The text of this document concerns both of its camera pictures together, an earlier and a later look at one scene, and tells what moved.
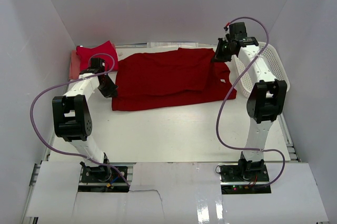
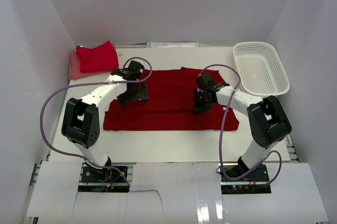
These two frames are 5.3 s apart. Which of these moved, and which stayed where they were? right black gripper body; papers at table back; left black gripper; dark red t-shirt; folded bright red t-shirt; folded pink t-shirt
Moved: left black gripper; dark red t-shirt; right black gripper body
Stayed: papers at table back; folded bright red t-shirt; folded pink t-shirt
